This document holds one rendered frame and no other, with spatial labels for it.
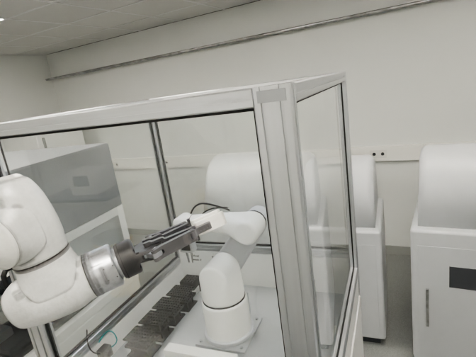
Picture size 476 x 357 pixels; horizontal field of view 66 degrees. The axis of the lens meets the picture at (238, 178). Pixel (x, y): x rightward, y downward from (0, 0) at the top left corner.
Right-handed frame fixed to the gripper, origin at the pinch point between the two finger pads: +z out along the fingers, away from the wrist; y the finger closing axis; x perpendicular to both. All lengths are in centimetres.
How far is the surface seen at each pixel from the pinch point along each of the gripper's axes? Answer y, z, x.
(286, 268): 5.3, 11.7, -15.8
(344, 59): -239, 224, 24
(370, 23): -217, 246, 47
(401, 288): -179, 174, -186
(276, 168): 7.9, 15.9, 6.8
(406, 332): -133, 134, -184
